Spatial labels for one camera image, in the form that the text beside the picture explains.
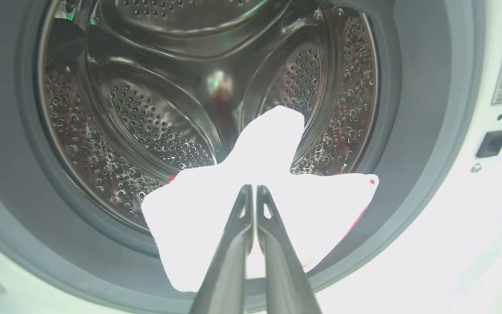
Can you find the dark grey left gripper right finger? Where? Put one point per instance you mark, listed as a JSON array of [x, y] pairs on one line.
[[283, 270]]

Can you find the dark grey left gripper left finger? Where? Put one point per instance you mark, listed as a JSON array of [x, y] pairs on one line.
[[229, 270]]

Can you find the red and white garment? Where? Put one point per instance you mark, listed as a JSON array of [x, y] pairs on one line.
[[198, 209]]

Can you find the white front-load washing machine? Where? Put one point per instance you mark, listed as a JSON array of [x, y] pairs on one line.
[[451, 244]]

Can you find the black door latch socket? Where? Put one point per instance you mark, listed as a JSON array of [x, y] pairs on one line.
[[492, 144]]

